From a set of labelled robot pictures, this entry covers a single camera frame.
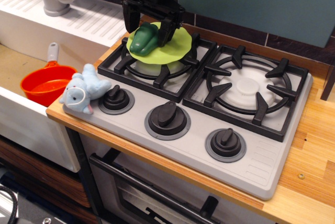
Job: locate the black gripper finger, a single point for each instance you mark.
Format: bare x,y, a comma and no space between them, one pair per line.
131,16
166,31

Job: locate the green toy bell pepper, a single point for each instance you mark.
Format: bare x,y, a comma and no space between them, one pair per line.
145,40

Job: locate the light green round plate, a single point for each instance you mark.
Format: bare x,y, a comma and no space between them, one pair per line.
174,50

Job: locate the white toy sink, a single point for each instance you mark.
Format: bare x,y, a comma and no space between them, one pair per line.
29,38

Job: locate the black left burner grate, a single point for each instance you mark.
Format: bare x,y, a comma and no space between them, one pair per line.
170,81

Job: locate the black burner grate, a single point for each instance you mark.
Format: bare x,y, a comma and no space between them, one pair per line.
170,81
258,94

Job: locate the black left stove knob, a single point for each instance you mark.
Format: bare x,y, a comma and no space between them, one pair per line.
116,101

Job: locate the black stove knob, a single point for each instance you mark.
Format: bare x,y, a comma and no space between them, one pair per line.
167,122
226,145
116,101

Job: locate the light blue plush toy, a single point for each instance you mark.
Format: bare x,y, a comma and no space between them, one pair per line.
82,89

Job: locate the black middle stove knob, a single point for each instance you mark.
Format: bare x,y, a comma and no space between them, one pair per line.
167,122

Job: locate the black right burner grate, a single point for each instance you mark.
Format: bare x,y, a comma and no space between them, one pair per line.
258,94

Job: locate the orange plastic pot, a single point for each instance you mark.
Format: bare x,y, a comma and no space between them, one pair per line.
45,85

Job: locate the grey toy stove top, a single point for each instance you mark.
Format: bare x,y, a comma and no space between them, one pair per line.
257,173

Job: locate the black right stove knob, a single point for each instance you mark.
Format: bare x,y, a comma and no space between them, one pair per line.
226,145

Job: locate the toy oven door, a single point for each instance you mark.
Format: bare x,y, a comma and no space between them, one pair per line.
146,208

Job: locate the black oven door handle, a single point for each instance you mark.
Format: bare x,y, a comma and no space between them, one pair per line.
107,164

